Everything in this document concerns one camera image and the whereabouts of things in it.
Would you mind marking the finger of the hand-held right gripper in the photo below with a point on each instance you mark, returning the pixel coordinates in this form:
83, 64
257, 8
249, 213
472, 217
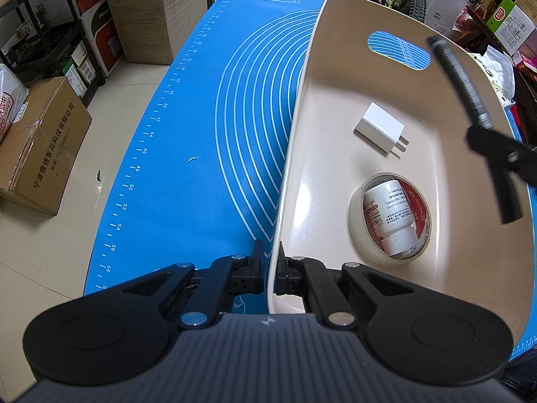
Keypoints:
499, 151

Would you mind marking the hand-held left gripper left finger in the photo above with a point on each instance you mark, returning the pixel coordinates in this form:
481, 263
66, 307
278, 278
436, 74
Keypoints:
251, 268

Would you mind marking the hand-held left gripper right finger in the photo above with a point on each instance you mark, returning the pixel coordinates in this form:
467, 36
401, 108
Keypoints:
285, 273

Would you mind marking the clear tape roll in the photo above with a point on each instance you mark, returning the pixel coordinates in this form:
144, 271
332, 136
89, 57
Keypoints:
356, 235

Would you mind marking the white pill bottle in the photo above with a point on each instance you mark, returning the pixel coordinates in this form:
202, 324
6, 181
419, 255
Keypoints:
390, 214

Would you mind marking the white charger plug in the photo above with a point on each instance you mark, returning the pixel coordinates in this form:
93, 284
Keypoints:
379, 126

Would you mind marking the beige plastic storage basket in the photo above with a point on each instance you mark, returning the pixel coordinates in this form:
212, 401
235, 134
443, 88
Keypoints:
335, 155

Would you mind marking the green white carton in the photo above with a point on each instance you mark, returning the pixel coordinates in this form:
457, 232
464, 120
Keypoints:
512, 25

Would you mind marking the blue silicone baking mat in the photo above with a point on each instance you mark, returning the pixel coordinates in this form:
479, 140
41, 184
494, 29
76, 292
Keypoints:
188, 134

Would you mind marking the white chest freezer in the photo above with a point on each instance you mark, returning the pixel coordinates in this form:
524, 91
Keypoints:
449, 4

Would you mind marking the flat cardboard box with print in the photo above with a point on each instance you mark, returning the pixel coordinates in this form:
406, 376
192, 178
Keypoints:
42, 147

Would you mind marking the black metal shelf rack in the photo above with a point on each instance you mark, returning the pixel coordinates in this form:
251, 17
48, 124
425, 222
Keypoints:
90, 82

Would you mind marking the red white appliance box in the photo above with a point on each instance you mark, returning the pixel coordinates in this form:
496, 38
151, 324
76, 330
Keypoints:
105, 46

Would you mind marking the film wrapped cardboard box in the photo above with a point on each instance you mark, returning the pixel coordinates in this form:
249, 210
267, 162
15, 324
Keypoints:
159, 16

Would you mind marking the white red printed plastic bag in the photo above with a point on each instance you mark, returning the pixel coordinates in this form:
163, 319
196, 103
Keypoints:
10, 105

